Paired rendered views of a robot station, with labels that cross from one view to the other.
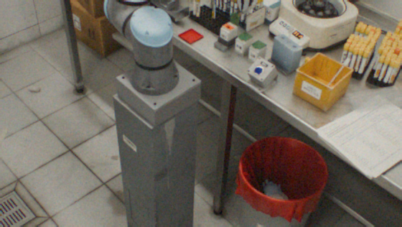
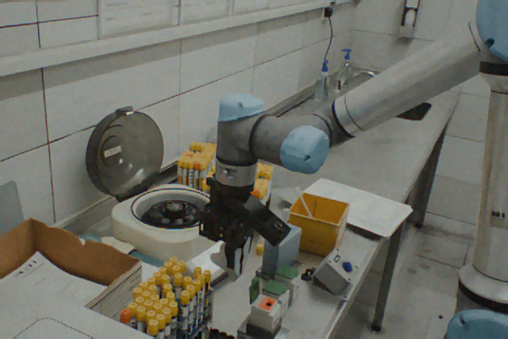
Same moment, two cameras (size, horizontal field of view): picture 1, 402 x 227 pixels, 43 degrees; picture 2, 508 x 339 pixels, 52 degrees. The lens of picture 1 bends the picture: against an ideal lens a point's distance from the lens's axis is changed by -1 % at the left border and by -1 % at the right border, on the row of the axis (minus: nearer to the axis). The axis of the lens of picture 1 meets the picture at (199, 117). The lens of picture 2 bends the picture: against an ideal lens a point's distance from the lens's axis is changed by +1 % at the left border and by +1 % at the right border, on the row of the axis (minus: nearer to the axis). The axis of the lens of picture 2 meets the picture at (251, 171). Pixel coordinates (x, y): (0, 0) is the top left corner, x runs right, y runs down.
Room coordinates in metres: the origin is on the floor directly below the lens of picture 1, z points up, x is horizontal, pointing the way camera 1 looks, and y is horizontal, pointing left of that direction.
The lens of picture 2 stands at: (1.88, 0.65, 1.58)
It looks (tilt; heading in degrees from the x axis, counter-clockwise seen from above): 24 degrees down; 249
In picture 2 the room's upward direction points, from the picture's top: 5 degrees clockwise
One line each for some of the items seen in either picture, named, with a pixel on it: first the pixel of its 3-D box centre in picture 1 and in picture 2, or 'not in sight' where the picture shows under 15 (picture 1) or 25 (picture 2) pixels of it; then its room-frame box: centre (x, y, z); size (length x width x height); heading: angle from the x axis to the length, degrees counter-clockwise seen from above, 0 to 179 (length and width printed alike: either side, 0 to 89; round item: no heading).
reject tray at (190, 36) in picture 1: (191, 36); not in sight; (1.58, 0.05, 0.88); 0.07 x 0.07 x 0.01; 45
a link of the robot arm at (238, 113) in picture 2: not in sight; (240, 129); (1.60, -0.15, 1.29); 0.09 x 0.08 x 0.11; 126
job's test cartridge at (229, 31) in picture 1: (228, 34); (265, 316); (1.54, -0.09, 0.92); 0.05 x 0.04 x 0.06; 135
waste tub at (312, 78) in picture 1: (321, 81); (317, 224); (1.29, -0.39, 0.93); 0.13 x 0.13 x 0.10; 50
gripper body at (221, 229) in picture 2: not in sight; (229, 208); (1.61, -0.16, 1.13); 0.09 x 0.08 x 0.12; 134
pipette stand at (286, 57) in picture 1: (286, 54); (281, 252); (1.43, -0.29, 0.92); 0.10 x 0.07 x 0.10; 37
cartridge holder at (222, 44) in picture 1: (227, 40); (263, 327); (1.54, -0.09, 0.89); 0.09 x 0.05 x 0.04; 135
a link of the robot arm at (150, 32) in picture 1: (151, 34); not in sight; (1.23, 0.15, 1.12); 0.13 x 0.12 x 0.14; 36
